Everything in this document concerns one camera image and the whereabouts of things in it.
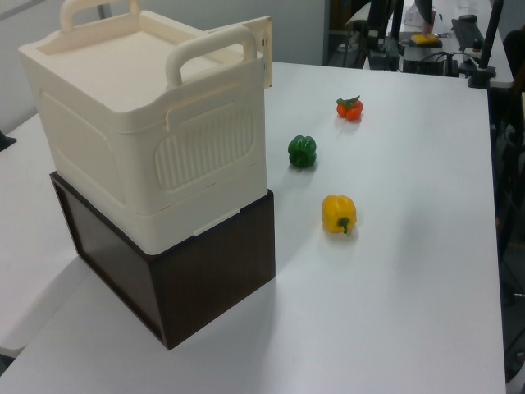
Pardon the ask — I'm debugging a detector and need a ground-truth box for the black equipment box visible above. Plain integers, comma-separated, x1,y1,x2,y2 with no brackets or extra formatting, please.
404,44,459,77

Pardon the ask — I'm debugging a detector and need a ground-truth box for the dark brown drawer base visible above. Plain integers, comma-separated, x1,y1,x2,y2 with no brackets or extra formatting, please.
48,171,276,350

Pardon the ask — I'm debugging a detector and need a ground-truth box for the toy orange cluster with leaves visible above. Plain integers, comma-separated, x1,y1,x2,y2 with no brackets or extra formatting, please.
336,94,365,122

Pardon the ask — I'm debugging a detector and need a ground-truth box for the cream cabinet carry handle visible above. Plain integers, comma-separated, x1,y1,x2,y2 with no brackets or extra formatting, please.
165,26,258,88
59,0,141,33

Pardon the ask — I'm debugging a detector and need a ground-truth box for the cream plastic cabinet box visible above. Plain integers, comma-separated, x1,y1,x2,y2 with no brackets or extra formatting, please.
18,0,275,256

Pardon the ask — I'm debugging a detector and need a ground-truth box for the yellow toy bell pepper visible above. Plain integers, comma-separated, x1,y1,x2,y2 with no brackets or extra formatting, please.
321,195,358,236

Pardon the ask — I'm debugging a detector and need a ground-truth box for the green toy bell pepper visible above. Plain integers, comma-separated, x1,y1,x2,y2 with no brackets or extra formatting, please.
287,135,319,169

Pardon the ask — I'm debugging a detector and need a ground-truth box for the black computer keyboard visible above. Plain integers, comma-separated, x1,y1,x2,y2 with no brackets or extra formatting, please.
450,18,488,53

